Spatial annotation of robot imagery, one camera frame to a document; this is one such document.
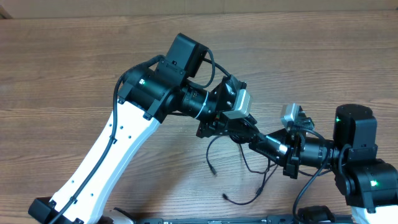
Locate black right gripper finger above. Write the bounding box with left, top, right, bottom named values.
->
left=249, top=134, right=288, bottom=167
left=265, top=128, right=291, bottom=145

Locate thin black cable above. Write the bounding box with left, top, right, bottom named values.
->
left=205, top=135, right=279, bottom=206

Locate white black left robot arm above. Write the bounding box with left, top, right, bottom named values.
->
left=28, top=34, right=259, bottom=223

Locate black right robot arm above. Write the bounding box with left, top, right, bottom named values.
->
left=249, top=103, right=397, bottom=223

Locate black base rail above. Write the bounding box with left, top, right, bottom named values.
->
left=77, top=213, right=354, bottom=224

